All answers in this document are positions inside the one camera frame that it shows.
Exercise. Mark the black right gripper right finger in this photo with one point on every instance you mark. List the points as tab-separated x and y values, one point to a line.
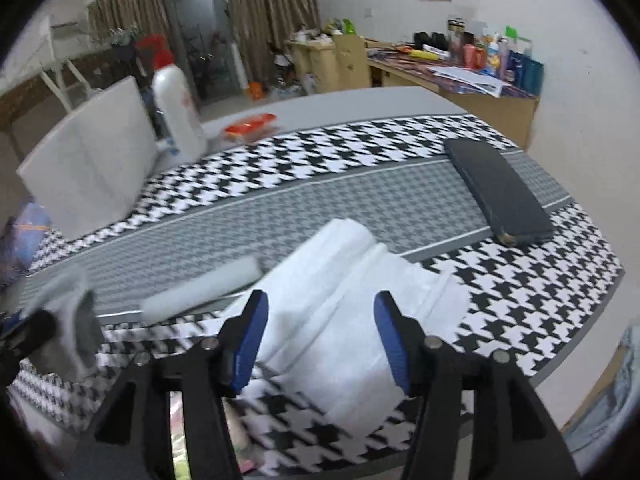
409	351

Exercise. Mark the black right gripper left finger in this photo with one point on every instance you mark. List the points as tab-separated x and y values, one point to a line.
233	351

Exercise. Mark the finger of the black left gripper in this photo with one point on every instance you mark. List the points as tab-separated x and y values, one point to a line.
20	337

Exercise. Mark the grey knitted cloth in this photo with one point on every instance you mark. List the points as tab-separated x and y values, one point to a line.
71	352

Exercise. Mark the white foam tube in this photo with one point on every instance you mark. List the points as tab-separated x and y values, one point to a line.
203	289

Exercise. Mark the white towel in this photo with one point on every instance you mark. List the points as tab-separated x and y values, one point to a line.
321	339

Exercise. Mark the houndstooth table cloth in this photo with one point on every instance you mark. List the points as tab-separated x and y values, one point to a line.
386	181

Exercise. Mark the black smartphone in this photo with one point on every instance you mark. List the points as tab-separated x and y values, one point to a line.
513	213

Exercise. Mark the white styrofoam box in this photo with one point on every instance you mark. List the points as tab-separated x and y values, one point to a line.
88	171

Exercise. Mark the white lotion pump bottle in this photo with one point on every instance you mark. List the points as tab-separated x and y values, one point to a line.
172	96

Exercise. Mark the red snack packet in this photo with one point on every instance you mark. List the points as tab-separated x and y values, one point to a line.
250	129

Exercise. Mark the orange bucket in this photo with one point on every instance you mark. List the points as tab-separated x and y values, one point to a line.
256	90

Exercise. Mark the light wooden desk row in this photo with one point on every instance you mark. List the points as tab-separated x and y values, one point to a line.
391	66

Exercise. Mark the white papers on desk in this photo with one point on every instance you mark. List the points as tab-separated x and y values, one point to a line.
462	80

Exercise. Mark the wooden smiley face chair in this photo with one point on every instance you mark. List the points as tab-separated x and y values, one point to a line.
352	62

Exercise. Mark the white metal bunk bed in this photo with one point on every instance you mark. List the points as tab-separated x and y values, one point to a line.
65	56

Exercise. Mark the blue toiletry bottles cluster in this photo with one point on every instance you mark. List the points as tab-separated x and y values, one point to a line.
508	57

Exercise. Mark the right brown curtain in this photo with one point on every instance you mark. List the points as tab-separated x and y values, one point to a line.
257	25

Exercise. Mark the brown curtain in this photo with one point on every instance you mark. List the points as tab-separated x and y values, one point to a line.
257	25
149	16

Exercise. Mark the glass balcony door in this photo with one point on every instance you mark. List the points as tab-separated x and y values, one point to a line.
201	33

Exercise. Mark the left brown curtain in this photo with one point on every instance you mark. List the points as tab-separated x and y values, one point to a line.
149	16

